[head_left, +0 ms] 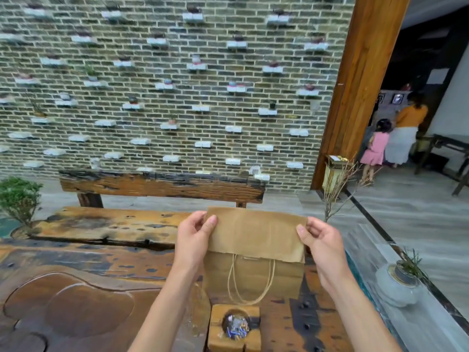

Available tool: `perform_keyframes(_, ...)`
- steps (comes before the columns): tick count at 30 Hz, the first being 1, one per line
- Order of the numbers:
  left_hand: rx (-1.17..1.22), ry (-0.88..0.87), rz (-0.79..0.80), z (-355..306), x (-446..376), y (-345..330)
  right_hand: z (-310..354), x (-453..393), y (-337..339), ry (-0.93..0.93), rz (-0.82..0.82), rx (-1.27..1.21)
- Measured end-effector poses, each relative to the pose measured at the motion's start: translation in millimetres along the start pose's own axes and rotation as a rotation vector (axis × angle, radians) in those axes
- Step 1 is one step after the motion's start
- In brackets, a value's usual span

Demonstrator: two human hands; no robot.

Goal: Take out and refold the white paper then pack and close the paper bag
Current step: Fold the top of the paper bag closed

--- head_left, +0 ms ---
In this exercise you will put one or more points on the person's left hand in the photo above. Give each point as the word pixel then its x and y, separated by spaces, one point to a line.
pixel 190 240

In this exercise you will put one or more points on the person's right hand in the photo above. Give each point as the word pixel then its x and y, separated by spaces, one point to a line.
pixel 328 252

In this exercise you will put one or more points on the person's right thumb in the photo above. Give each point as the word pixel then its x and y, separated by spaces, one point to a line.
pixel 303 234

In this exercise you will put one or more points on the person's left thumb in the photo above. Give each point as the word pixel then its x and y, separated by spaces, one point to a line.
pixel 209 227

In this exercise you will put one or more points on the brown paper bag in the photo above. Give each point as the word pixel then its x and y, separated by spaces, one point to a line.
pixel 252 234

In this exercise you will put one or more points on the person's left forearm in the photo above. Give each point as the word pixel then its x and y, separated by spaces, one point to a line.
pixel 165 307

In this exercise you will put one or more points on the person's right forearm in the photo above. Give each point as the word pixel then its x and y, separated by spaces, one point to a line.
pixel 361 318

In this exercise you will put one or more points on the dry bare twig plant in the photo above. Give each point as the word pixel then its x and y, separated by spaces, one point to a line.
pixel 335 190

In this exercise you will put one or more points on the wooden floor lantern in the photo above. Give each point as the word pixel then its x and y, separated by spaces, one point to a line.
pixel 329 175

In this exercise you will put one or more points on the rustic wooden bench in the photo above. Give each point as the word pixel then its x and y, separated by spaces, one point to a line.
pixel 157 186

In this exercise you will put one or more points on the crumpled shiny wrappers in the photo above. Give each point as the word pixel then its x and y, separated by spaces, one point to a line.
pixel 236 326

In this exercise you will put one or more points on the white round ceramic vase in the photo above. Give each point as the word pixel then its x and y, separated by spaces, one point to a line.
pixel 394 289

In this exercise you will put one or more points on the wooden block ashtray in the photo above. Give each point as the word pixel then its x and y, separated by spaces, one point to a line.
pixel 216 333

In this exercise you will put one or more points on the thin green plant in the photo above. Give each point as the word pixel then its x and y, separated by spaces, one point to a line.
pixel 412 265

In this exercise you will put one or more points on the brown wooden pillar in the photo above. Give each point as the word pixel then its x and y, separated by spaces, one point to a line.
pixel 361 87

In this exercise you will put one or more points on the dark wooden table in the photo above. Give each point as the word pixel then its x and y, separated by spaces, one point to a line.
pixel 452 142

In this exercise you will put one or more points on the green shrub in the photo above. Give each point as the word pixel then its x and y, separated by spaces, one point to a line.
pixel 20 196

